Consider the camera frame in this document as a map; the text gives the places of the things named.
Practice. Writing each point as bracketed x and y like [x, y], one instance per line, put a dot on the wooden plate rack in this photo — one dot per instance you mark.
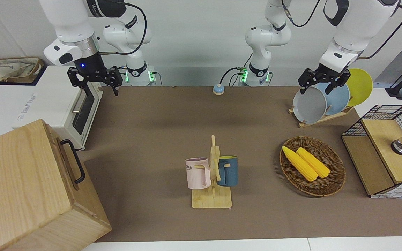
[330, 118]

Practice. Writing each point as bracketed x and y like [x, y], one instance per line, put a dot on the light blue plate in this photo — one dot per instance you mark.
[339, 99]

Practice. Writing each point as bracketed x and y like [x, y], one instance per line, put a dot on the grey plate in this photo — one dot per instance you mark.
[309, 104]

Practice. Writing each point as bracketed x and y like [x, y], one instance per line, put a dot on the brown woven tray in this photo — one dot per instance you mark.
[35, 75]

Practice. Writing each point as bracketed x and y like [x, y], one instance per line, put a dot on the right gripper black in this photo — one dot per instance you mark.
[91, 66]

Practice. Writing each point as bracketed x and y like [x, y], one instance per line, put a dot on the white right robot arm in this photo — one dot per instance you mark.
[72, 21]

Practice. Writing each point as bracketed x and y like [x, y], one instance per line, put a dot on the brown wicker basket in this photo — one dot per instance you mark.
[333, 184]

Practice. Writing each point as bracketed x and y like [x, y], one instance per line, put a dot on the small blue round button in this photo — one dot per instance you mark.
[218, 90]

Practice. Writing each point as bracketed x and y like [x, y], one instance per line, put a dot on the white toaster oven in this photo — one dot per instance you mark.
[51, 94]

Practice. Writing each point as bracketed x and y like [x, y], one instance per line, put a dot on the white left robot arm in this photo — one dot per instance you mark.
[354, 24]

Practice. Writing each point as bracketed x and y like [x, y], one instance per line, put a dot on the yellow corn cob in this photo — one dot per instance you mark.
[314, 162]
[298, 164]

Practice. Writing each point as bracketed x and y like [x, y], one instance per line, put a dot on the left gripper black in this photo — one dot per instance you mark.
[328, 75]

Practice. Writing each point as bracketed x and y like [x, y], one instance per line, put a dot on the light wooden cabinet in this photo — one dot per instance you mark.
[19, 181]

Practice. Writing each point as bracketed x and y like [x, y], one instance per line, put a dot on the dark blue mug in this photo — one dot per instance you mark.
[230, 170]

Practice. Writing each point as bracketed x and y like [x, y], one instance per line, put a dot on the brown table mat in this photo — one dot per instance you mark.
[152, 122]

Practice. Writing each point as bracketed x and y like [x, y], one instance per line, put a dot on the pink mug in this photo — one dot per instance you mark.
[196, 174]

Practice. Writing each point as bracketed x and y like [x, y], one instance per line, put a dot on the wooden mug tree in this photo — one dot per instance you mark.
[211, 200]

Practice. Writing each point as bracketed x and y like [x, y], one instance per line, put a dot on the beige cloth bag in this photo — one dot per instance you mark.
[5, 69]

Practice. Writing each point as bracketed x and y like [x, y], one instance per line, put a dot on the yellow plate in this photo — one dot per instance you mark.
[360, 87]

